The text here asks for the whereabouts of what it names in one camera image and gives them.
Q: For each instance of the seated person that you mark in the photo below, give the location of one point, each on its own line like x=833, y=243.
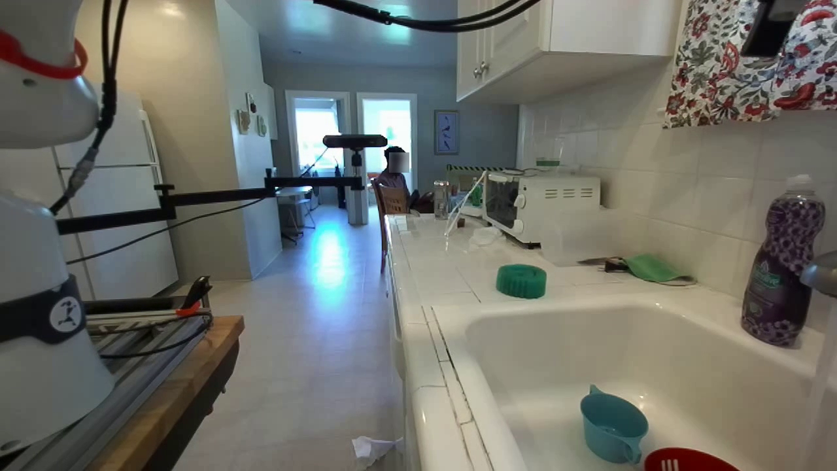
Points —
x=394, y=174

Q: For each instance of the teal cup in sink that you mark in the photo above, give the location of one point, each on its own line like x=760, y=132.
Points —
x=612, y=427

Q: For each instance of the purple dish soap bottle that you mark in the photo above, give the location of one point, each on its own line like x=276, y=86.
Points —
x=775, y=300

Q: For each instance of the brushed metal kitchen faucet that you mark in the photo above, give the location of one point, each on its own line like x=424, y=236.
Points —
x=821, y=273

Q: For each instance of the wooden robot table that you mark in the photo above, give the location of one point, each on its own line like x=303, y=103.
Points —
x=163, y=427

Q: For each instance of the black camera on stand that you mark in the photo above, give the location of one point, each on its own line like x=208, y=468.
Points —
x=353, y=139

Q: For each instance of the white double sink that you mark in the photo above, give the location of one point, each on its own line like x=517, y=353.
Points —
x=698, y=379

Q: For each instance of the red cup in sink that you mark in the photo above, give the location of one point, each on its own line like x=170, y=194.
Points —
x=683, y=458

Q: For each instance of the white upper cabinets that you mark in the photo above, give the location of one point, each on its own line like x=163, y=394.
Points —
x=560, y=44

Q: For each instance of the floral window curtain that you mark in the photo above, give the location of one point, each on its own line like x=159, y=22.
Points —
x=748, y=61

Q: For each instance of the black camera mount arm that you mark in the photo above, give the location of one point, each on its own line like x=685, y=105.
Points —
x=169, y=201

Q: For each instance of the green round scrubber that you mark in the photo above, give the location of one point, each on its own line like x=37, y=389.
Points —
x=520, y=280

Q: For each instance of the crumpled paper on floor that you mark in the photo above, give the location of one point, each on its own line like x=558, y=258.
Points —
x=371, y=447

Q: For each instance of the white refrigerator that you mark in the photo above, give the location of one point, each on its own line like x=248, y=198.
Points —
x=119, y=263

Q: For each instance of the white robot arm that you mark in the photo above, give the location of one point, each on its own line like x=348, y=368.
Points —
x=51, y=373

